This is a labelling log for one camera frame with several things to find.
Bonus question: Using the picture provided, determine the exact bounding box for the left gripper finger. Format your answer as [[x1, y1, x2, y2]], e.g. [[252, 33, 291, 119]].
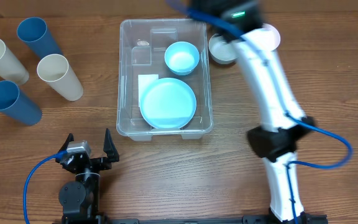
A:
[[55, 133, 74, 162], [103, 128, 119, 162]]

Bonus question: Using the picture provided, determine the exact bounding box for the cream cup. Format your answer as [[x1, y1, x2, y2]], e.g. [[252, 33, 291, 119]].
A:
[[37, 54, 83, 101], [0, 39, 29, 85]]

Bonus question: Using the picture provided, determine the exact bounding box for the light blue plate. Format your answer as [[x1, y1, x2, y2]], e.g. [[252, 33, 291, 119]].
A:
[[139, 78, 197, 129]]

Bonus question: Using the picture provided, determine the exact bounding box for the clear plastic storage bin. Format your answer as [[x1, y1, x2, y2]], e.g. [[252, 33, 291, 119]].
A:
[[116, 17, 214, 142]]

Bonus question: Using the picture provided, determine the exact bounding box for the light blue bowl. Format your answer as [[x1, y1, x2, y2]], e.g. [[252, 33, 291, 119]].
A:
[[164, 41, 200, 76]]

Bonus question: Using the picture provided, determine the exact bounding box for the grey bowl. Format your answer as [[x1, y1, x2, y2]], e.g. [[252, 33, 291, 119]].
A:
[[208, 34, 237, 65]]

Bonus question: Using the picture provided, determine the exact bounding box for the pink bowl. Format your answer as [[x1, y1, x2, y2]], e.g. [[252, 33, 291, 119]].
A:
[[262, 24, 281, 50]]

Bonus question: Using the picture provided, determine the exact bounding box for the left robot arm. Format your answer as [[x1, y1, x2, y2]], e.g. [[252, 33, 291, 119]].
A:
[[55, 129, 119, 224]]

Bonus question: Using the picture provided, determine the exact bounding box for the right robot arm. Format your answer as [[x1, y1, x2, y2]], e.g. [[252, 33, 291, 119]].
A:
[[188, 0, 315, 223]]

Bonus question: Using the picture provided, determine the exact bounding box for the white label in bin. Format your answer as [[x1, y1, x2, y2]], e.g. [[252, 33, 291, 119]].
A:
[[138, 74, 159, 104]]

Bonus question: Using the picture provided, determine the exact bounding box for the blue cup bottom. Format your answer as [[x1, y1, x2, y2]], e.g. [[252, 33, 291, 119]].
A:
[[0, 80, 42, 126]]

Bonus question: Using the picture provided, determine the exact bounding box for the blue cup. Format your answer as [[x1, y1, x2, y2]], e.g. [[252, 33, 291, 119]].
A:
[[0, 80, 42, 126], [17, 17, 63, 59]]

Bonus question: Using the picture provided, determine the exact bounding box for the blue cup top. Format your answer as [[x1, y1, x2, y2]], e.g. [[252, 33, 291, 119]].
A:
[[17, 17, 63, 59]]

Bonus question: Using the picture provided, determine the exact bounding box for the left blue cable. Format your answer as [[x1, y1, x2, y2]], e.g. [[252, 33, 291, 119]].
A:
[[22, 150, 68, 224]]

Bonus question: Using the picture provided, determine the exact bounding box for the blue cable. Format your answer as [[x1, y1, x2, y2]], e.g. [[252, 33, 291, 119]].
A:
[[166, 0, 354, 224], [22, 150, 68, 224]]

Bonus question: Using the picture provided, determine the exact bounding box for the right blue cable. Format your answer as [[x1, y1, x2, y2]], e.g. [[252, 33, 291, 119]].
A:
[[166, 0, 354, 224]]

